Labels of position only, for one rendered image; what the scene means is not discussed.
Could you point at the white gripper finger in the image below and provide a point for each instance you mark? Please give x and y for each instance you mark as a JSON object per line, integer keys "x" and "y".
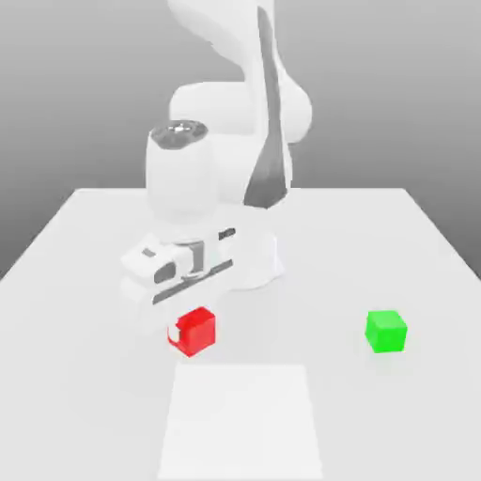
{"x": 174, "y": 333}

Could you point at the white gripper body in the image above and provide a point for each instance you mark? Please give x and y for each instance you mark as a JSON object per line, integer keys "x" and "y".
{"x": 195, "y": 287}

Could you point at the small red cube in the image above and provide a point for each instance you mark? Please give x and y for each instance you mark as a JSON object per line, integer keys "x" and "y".
{"x": 199, "y": 332}

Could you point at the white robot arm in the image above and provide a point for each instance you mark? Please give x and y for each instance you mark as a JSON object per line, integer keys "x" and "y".
{"x": 180, "y": 180}

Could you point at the small green cube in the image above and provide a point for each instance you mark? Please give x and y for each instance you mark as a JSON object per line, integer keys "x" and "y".
{"x": 386, "y": 331}

